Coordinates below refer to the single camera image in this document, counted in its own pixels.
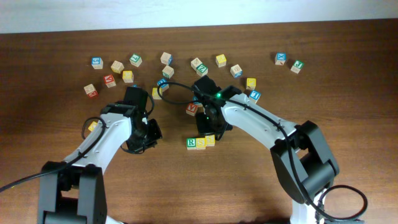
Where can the green L block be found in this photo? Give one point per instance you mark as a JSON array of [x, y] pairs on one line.
[[135, 60]]

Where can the blue T block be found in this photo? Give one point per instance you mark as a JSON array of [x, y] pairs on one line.
[[254, 96]]

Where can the plain wood block left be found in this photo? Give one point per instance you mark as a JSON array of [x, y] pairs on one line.
[[117, 67]]

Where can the blue H block upper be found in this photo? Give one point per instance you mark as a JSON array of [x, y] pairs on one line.
[[162, 84]]

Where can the blue P block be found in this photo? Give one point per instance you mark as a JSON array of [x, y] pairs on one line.
[[196, 102]]

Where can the yellow S block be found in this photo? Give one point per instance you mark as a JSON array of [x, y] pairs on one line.
[[200, 143], [210, 140]]

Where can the yellow block right upper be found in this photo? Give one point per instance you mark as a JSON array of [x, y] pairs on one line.
[[250, 83]]

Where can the leaf wood block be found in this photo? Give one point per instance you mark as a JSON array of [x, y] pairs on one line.
[[195, 63]]

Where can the red Y block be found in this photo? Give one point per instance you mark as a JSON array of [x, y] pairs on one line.
[[109, 81]]

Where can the blue number five block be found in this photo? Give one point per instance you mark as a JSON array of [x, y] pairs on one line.
[[97, 63]]

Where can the yellow block centre left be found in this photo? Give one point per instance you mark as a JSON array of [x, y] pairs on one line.
[[156, 93]]

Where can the green Z block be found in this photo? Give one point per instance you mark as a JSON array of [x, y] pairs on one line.
[[202, 70]]

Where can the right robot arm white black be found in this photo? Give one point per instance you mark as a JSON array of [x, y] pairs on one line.
[[300, 153]]

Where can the green J block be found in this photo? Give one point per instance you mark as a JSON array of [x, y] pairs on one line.
[[297, 66]]

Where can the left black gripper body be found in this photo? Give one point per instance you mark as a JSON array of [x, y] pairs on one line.
[[145, 138]]

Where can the wood block blue side right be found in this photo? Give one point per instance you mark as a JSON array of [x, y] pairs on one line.
[[236, 71]]

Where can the green R block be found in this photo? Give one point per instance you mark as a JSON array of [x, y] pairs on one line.
[[191, 144]]

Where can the plain wood block green side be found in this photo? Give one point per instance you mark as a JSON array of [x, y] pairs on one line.
[[168, 71]]

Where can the yellow block top centre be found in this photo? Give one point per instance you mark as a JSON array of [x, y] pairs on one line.
[[221, 60]]

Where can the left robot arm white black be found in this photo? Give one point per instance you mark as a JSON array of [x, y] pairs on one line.
[[72, 191]]

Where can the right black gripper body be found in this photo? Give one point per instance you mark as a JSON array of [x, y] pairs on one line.
[[206, 124]]

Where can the blue X block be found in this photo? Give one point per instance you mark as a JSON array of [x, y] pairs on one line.
[[280, 58]]

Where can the wood block red side left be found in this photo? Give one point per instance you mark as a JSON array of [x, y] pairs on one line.
[[90, 90]]

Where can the yellow G block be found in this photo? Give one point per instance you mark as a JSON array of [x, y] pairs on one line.
[[128, 76]]

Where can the yellow block far lower left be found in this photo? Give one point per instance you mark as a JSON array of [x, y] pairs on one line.
[[92, 126]]

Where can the plain wood block blue side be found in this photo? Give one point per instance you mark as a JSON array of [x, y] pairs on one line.
[[166, 58]]

